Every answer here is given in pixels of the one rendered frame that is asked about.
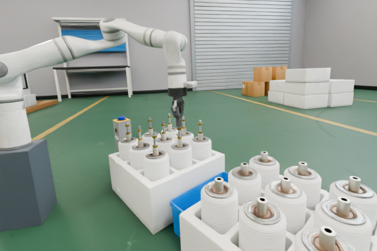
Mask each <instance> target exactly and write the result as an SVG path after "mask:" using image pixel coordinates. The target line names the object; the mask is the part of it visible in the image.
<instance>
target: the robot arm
mask: <svg viewBox="0 0 377 251"><path fill-rule="evenodd" d="M99 26H100V29H101V32H102V35H103V38H104V39H102V40H96V41H92V40H85V39H82V38H77V37H74V36H62V37H58V38H55V39H52V40H48V41H45V42H43V43H40V44H37V45H35V46H32V47H29V48H27V49H24V50H20V51H17V52H12V53H6V54H0V150H1V151H12V150H18V149H21V148H24V147H28V146H30V145H31V144H32V141H31V135H30V129H29V124H28V120H27V114H26V109H25V103H24V97H23V88H22V82H21V75H23V74H25V73H27V72H30V71H33V70H35V69H38V68H44V67H50V66H55V65H58V64H62V63H66V62H69V61H71V60H74V59H76V58H80V57H82V56H85V55H87V54H90V53H93V52H97V51H100V50H104V49H108V48H112V47H116V46H119V45H121V44H123V43H125V41H126V36H125V33H127V34H128V35H129V36H130V37H132V38H133V39H135V40H136V41H137V42H138V43H140V44H142V45H144V46H147V47H153V48H163V50H164V54H165V58H166V60H167V67H168V96H170V97H173V101H172V105H173V106H171V110H172V114H173V117H174V118H175V119H176V127H177V128H181V127H182V118H181V117H182V116H183V111H184V106H185V102H184V100H183V96H186V95H187V87H189V88H190V87H192V88H193V87H196V86H197V81H189V82H187V78H186V64H185V60H184V59H183V58H182V57H181V52H182V51H184V50H185V49H186V48H187V45H188V41H187V38H186V37H185V36H184V35H183V34H181V33H178V32H175V31H168V32H165V31H162V30H158V29H152V28H148V27H142V26H139V25H136V24H133V23H131V22H128V21H125V20H122V19H120V18H115V17H108V18H105V19H103V20H101V21H100V23H99Z"/></svg>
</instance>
